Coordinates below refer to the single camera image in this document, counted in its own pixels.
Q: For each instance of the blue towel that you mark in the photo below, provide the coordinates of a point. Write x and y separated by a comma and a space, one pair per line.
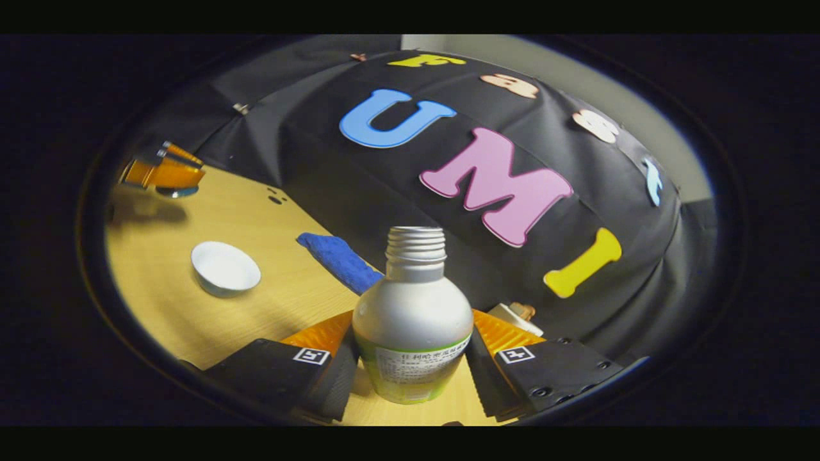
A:
343, 262

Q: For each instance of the silver green water bottle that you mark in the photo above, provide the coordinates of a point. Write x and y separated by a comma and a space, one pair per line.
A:
413, 320

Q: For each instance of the metal clip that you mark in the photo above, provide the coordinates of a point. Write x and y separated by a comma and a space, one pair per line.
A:
241, 109

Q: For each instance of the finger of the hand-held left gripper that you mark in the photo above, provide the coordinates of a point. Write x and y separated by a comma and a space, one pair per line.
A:
182, 155
166, 174

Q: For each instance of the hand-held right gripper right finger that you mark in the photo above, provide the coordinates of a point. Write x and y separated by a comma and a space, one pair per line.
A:
487, 378

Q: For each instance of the teal teacup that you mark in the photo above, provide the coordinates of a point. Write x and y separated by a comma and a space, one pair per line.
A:
225, 269

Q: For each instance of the bread slice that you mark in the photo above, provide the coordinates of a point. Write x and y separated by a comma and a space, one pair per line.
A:
524, 310

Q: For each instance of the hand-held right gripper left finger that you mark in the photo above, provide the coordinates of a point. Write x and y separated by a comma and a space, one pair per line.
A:
336, 384

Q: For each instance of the black backdrop cloth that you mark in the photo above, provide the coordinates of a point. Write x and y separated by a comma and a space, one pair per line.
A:
333, 186

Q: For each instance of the teal teacup lid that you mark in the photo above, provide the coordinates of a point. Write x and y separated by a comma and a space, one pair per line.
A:
176, 192

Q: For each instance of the white toaster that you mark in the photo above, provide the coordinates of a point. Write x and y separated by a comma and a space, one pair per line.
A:
512, 320

